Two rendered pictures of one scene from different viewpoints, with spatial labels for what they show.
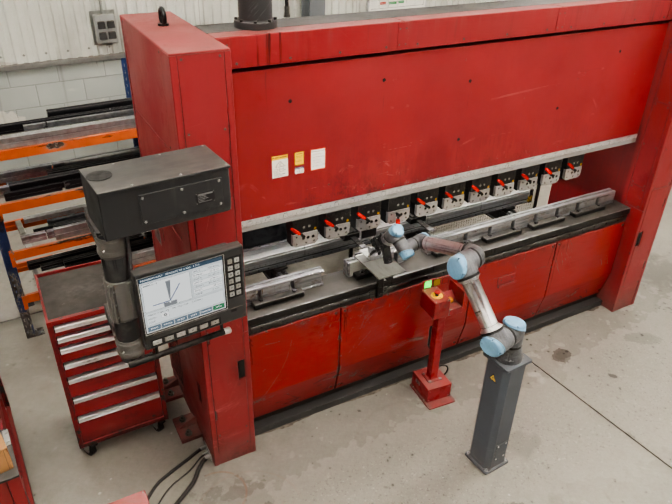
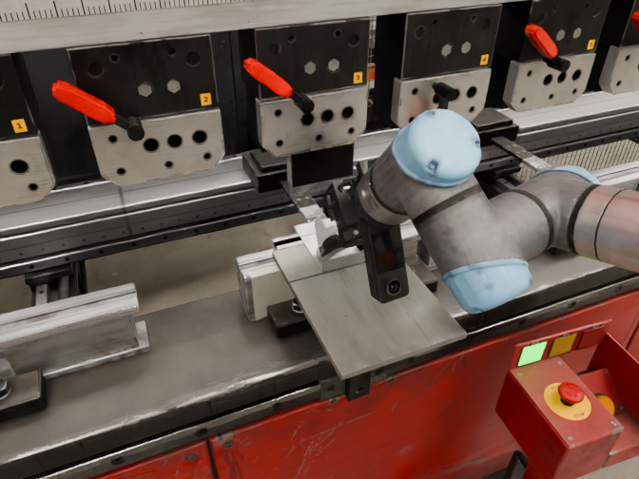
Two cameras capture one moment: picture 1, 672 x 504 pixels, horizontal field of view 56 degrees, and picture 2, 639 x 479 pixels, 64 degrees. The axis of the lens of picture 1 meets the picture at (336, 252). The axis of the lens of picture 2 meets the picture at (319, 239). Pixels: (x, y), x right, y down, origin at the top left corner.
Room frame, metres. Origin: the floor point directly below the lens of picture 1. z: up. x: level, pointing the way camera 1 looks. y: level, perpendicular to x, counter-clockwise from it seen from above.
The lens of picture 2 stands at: (2.48, -0.26, 1.49)
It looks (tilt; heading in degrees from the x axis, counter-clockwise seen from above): 36 degrees down; 7
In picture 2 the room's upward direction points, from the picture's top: straight up
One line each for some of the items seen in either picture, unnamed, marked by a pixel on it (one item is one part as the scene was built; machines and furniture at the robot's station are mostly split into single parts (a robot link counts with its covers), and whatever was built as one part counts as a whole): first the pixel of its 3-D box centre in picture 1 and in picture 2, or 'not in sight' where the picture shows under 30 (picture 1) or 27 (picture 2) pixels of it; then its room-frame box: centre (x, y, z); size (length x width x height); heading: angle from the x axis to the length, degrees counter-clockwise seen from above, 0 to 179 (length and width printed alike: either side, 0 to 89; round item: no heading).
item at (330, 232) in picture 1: (334, 221); (150, 103); (3.06, 0.01, 1.26); 0.15 x 0.09 x 0.17; 119
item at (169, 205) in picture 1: (167, 263); not in sight; (2.16, 0.69, 1.53); 0.51 x 0.25 x 0.85; 124
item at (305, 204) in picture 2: (354, 237); (291, 182); (3.32, -0.11, 1.01); 0.26 x 0.12 x 0.05; 29
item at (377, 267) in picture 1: (380, 264); (359, 291); (3.04, -0.26, 1.00); 0.26 x 0.18 x 0.01; 29
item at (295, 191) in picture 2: (368, 232); (320, 163); (3.17, -0.18, 1.13); 0.10 x 0.02 x 0.10; 119
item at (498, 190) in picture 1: (501, 181); not in sight; (3.65, -1.03, 1.26); 0.15 x 0.09 x 0.17; 119
